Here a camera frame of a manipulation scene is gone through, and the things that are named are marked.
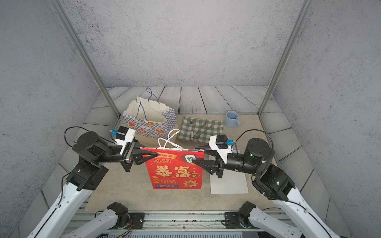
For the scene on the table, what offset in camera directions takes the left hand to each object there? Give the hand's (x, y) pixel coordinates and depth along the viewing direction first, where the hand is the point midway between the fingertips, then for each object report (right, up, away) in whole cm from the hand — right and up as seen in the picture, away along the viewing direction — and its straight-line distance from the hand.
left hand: (156, 158), depth 49 cm
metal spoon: (+10, +12, +65) cm, 67 cm away
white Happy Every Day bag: (+34, -21, +36) cm, 53 cm away
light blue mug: (+39, +15, +60) cm, 73 cm away
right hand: (+13, +1, 0) cm, 13 cm away
